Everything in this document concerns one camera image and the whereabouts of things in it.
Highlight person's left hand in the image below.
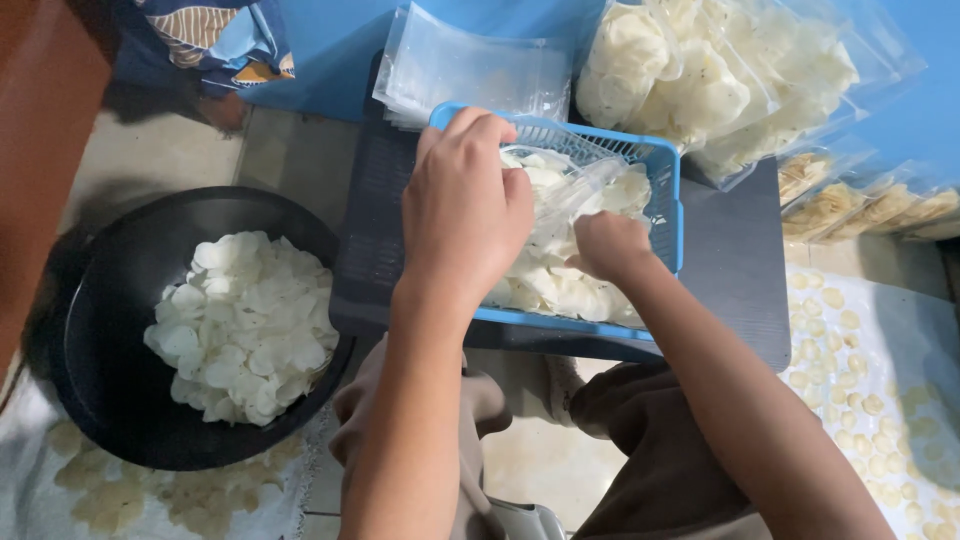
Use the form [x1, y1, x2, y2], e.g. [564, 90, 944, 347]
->
[393, 106, 536, 303]

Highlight grey plastic device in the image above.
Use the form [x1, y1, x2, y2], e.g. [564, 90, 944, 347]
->
[486, 497, 568, 540]

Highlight spread of small raw crackers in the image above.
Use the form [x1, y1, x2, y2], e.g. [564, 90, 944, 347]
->
[783, 270, 960, 540]
[45, 418, 309, 540]

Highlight heap of white chips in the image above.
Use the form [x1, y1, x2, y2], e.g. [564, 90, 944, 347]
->
[483, 146, 654, 329]
[142, 230, 340, 428]

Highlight white lace-edged cloth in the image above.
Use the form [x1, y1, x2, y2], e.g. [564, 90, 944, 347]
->
[0, 366, 333, 540]

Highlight person's brown trousers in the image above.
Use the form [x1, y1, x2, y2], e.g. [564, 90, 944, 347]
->
[328, 333, 775, 540]

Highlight pile of filled white chip bags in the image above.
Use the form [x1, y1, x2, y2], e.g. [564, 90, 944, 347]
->
[573, 0, 928, 190]

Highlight row of filled yellow chip bags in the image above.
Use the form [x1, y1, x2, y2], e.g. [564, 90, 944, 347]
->
[776, 146, 960, 243]

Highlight dark grey plastic stool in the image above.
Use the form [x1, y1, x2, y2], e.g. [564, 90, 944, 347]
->
[330, 48, 793, 374]

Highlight stack of empty clear bags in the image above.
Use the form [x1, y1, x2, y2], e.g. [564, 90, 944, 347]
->
[372, 2, 573, 131]

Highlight person's right hand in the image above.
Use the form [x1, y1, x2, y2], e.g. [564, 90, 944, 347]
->
[564, 210, 656, 284]

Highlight blue plastic basket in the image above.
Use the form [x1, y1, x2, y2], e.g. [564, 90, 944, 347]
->
[429, 101, 685, 345]

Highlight clear plastic bag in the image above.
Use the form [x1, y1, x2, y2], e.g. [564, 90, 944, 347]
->
[501, 144, 633, 250]

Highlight black round basin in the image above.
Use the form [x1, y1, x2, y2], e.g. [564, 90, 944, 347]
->
[46, 186, 358, 472]

